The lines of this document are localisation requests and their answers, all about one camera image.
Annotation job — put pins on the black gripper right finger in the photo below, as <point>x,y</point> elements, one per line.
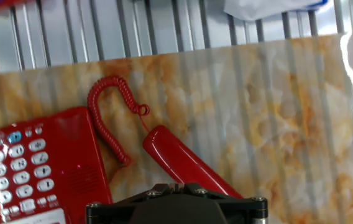
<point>245,210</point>

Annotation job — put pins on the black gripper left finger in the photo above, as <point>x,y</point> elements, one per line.
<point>114,208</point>

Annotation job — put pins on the red telephone handset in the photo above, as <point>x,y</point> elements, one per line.
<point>176,158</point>

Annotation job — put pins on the red telephone base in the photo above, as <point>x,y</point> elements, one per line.
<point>71,174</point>

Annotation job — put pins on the orange marble pattern mat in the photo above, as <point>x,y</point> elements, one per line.
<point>257,124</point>

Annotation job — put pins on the white crumpled cloth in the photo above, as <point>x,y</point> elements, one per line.
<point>273,9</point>

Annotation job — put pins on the red peg toy base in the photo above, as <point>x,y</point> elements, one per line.
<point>8,7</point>

